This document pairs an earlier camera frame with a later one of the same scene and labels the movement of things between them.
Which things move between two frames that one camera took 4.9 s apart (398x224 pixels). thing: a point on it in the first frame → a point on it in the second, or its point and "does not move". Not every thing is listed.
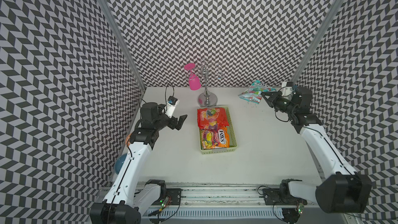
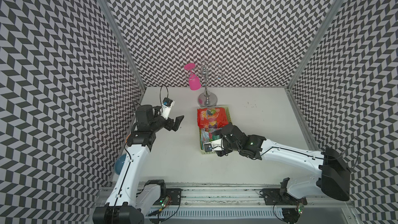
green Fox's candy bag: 253,94 → 206,135
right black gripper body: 282,104 → 228,147
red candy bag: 212,118 does not move
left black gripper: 172,125 does not move
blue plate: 118,163 does not move
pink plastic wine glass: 195,83 does not move
